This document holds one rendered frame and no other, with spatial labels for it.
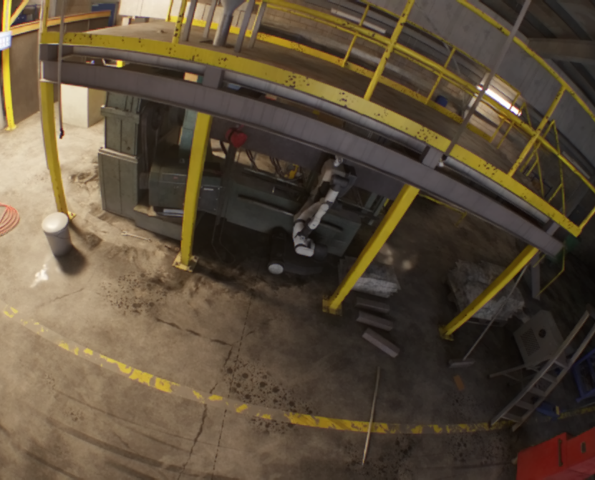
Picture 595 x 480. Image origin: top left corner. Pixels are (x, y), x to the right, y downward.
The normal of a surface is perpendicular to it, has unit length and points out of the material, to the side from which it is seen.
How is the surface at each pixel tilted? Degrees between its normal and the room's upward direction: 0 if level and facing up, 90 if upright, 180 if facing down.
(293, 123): 90
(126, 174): 90
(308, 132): 90
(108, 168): 90
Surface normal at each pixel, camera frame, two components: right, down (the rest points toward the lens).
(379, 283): 0.11, 0.33
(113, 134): -0.09, 0.65
